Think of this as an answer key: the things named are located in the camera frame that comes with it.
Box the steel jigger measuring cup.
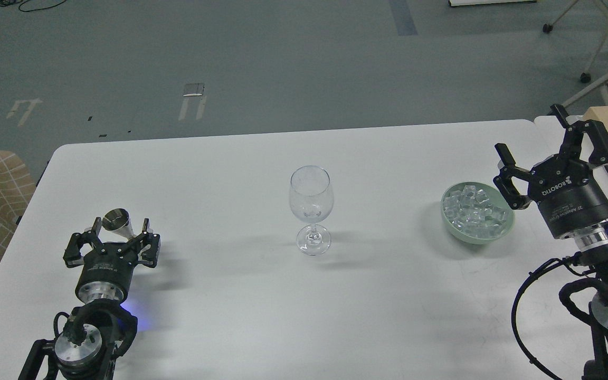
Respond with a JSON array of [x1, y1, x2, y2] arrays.
[[102, 208, 137, 240]]

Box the green bowl of ice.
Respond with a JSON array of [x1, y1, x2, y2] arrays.
[[440, 182, 516, 245]]

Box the clear wine glass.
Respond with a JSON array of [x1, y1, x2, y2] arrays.
[[289, 165, 335, 257]]

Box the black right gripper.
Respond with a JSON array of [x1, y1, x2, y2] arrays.
[[493, 103, 608, 241]]

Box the black floor cables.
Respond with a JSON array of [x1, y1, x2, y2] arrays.
[[0, 0, 67, 23]]

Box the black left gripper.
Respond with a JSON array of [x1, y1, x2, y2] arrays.
[[63, 218, 161, 305]]

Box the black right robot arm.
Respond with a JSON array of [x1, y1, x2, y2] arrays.
[[493, 104, 608, 379]]

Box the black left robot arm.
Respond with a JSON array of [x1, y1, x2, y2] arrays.
[[19, 209, 161, 379]]

